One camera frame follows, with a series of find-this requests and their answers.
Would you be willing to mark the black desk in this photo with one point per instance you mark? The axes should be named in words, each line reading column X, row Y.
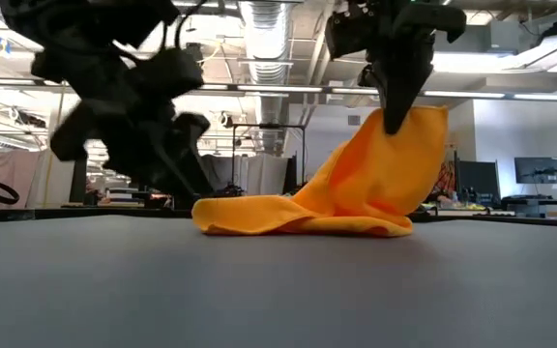
column 530, row 205

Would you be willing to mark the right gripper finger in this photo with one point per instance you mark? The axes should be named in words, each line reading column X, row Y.
column 390, row 96
column 414, row 72

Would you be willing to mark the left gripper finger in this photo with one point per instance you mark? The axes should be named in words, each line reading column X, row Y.
column 184, row 179

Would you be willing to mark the long ceiling light rail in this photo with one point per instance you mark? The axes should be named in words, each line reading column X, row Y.
column 283, row 89

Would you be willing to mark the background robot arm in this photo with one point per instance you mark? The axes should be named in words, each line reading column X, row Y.
column 230, row 191

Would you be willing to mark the orange microfibre towel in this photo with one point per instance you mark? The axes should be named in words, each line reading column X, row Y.
column 370, row 183

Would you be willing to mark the beige curtain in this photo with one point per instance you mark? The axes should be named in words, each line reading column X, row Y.
column 12, row 166

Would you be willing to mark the silver ventilation duct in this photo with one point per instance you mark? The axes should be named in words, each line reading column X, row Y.
column 266, row 48

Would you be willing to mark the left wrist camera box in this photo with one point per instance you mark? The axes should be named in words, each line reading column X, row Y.
column 172, row 72

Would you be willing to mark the small round black fixture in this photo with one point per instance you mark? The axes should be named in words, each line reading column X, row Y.
column 226, row 121

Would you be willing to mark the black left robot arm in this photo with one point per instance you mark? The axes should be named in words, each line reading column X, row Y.
column 90, row 24

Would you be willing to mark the black metal stand frame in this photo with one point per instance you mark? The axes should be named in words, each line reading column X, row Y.
column 269, row 126

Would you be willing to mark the wall vent grille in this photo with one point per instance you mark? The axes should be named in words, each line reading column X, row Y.
column 354, row 120

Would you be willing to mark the small black monitor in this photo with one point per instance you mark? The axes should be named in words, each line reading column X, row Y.
column 537, row 169

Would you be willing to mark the black table frame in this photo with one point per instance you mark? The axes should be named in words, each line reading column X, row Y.
column 90, row 213

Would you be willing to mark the large dark monitor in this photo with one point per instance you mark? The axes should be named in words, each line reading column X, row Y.
column 477, row 179

